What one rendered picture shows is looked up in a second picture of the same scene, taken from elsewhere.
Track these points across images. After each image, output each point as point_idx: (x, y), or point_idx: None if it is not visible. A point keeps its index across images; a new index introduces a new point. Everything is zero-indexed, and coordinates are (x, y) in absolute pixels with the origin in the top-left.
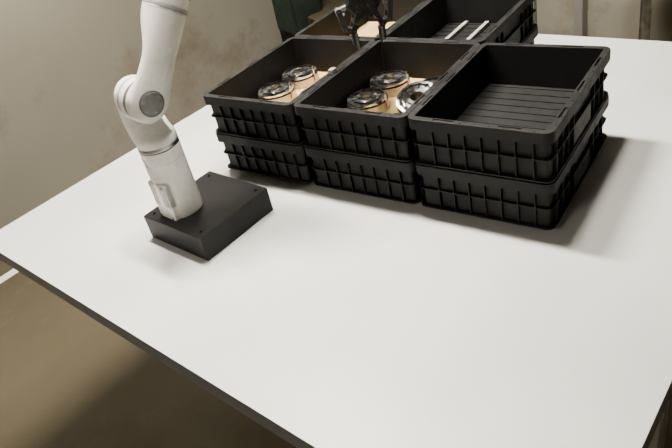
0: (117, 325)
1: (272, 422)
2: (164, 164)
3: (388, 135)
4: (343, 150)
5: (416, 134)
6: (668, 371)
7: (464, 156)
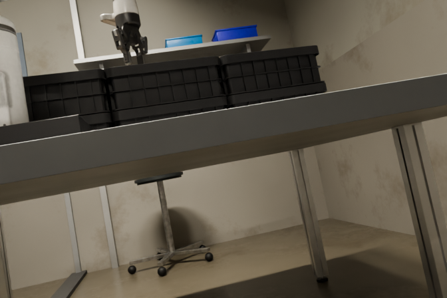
0: (24, 142)
1: (408, 82)
2: (8, 46)
3: (203, 78)
4: (161, 102)
5: (227, 71)
6: None
7: (267, 77)
